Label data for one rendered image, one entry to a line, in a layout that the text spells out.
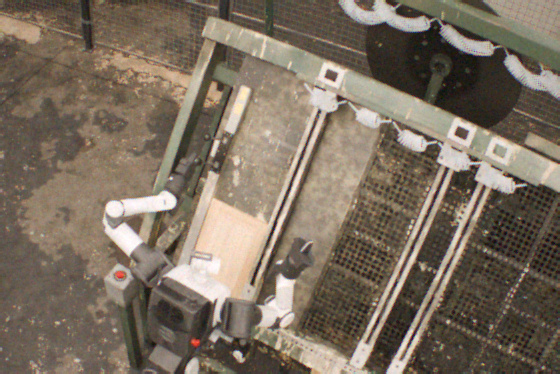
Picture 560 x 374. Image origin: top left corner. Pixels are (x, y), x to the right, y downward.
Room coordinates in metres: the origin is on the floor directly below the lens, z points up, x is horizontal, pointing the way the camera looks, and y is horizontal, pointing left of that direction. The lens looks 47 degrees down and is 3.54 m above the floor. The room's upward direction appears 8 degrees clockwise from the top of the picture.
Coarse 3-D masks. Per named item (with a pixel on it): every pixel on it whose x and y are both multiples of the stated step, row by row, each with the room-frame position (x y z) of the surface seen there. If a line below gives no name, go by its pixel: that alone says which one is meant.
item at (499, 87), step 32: (480, 0) 2.53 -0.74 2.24; (384, 32) 2.68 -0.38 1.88; (416, 32) 2.62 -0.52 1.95; (384, 64) 2.66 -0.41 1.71; (416, 64) 2.60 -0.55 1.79; (448, 64) 2.50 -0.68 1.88; (480, 64) 2.49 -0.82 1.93; (416, 96) 2.59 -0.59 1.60; (448, 96) 2.53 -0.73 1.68; (480, 96) 2.47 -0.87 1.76; (512, 96) 2.41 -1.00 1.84
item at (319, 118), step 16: (320, 80) 2.24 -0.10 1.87; (336, 80) 2.22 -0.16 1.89; (320, 96) 2.09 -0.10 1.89; (336, 96) 2.26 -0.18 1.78; (320, 112) 2.19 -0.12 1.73; (320, 128) 2.14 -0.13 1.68; (304, 144) 2.11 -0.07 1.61; (304, 160) 2.06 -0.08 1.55; (288, 176) 2.03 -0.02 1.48; (304, 176) 2.06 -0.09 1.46; (288, 192) 1.99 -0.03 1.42; (288, 208) 1.95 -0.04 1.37; (272, 224) 1.91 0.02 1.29; (272, 240) 1.87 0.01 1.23; (256, 256) 1.83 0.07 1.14; (272, 256) 1.86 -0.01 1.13; (256, 272) 1.81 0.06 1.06; (256, 288) 1.74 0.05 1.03
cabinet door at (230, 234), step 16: (224, 208) 2.03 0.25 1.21; (208, 224) 1.99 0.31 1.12; (224, 224) 1.98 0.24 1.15; (240, 224) 1.97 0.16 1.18; (256, 224) 1.96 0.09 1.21; (208, 240) 1.95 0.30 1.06; (224, 240) 1.94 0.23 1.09; (240, 240) 1.93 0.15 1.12; (256, 240) 1.91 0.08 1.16; (224, 256) 1.89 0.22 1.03; (240, 256) 1.88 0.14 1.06; (224, 272) 1.84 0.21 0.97; (240, 272) 1.83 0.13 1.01; (240, 288) 1.78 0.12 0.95
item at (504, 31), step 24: (264, 0) 2.98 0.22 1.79; (408, 0) 2.58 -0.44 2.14; (432, 0) 2.54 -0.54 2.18; (456, 0) 2.55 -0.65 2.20; (456, 24) 2.49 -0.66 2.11; (480, 24) 2.45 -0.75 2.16; (504, 24) 2.43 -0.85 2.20; (528, 48) 2.36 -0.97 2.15; (552, 48) 2.32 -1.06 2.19; (432, 96) 2.48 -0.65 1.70
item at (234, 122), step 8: (240, 88) 2.34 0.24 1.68; (248, 88) 2.33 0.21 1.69; (248, 96) 2.31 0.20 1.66; (232, 112) 2.28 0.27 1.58; (240, 112) 2.27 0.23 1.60; (232, 120) 2.26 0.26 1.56; (240, 120) 2.26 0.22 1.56; (232, 128) 2.23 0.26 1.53; (232, 144) 2.21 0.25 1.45; (224, 160) 2.15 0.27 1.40; (224, 168) 2.15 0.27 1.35; (216, 176) 2.11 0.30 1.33; (208, 184) 2.09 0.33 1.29; (216, 184) 2.09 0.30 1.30; (208, 192) 2.07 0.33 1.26; (200, 200) 2.05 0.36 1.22; (208, 200) 2.05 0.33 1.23; (200, 208) 2.03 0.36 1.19; (208, 208) 2.03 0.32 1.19; (200, 216) 2.01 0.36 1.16; (192, 224) 1.99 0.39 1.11; (200, 224) 1.98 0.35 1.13; (192, 232) 1.97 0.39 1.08; (192, 240) 1.94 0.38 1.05; (184, 248) 1.92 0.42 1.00; (192, 248) 1.92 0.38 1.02; (184, 256) 1.90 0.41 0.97
